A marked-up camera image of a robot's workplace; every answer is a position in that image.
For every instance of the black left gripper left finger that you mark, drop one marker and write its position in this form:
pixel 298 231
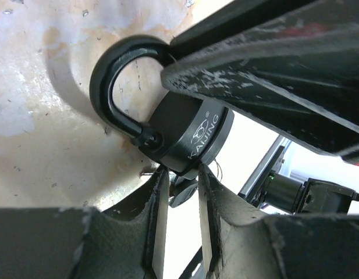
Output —
pixel 124 241

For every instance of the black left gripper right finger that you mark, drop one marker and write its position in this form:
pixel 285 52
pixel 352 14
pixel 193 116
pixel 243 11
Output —
pixel 240 241

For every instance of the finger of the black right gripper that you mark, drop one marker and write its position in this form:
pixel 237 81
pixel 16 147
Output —
pixel 235 17
pixel 304 87

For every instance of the black-headed key bunch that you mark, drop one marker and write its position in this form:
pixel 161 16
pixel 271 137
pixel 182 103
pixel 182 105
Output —
pixel 182 191

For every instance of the black Kaijing padlock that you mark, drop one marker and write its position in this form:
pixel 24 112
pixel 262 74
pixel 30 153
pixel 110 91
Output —
pixel 182 132

